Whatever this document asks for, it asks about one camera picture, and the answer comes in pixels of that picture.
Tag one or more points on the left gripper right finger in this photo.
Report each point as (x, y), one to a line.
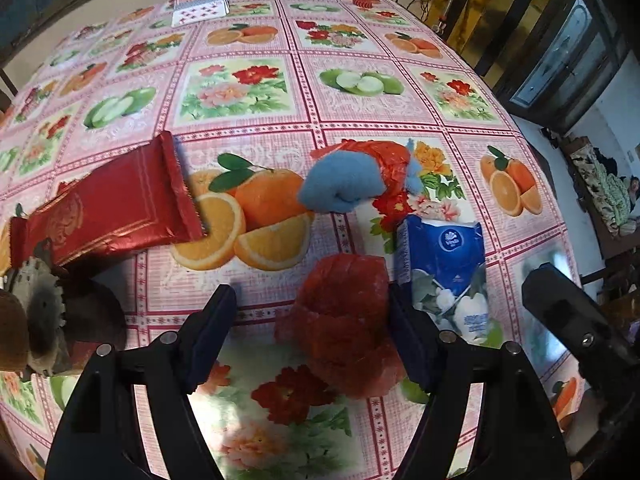
(517, 436)

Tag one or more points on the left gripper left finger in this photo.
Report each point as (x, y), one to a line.
(99, 436)

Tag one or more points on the blue Vinda tissue pack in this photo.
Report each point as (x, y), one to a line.
(442, 264)

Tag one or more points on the red plastic bag bundle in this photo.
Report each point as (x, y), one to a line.
(338, 322)

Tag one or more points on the tape dispenser with roll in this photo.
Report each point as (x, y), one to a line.
(52, 320)

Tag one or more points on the patterned blanket on furniture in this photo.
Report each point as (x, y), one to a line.
(610, 200)

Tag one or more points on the red foil package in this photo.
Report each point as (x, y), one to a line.
(136, 201)

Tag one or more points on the dark door with glass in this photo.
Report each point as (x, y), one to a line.
(573, 53)

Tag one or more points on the floral fruit tablecloth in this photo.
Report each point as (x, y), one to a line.
(272, 82)

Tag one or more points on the playing cards pile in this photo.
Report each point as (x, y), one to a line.
(185, 12)

